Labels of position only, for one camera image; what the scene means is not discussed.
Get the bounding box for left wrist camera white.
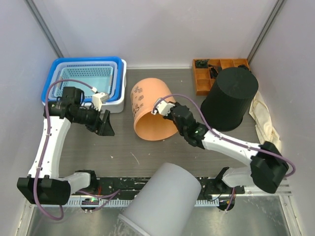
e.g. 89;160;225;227
92;92;109;112

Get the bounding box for large black container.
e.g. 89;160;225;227
200;67;258;132

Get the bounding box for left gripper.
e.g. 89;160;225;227
73;103;114;136

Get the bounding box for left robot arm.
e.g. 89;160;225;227
17;87;115;206

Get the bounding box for orange compartment tray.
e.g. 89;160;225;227
192;58;250;96

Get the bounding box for grey plastic container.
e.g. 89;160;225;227
118;163;201;236

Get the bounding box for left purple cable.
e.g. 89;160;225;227
33;79;121;221

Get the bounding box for cream cloth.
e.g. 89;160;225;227
249;91;282;152

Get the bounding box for white translucent basket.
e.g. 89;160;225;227
42;60;122;102

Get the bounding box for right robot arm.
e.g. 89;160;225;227
156;101;289;194

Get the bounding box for white plastic tub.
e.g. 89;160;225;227
41;59;127;114

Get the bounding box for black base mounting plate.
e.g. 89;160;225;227
83;177;232;200

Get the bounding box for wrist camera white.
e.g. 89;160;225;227
151;98;175;116
92;92;109;112

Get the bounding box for aluminium rail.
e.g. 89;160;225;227
24;176;292;208

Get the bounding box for black part in tray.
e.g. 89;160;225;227
194;59;209;69

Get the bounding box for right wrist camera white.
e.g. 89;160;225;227
151;98;175;116

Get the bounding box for light blue perforated basket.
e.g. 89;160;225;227
54;66;114;97

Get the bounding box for orange plastic container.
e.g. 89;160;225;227
130;78;178;141

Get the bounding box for blue plastic basket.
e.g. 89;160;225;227
40;57;123;104

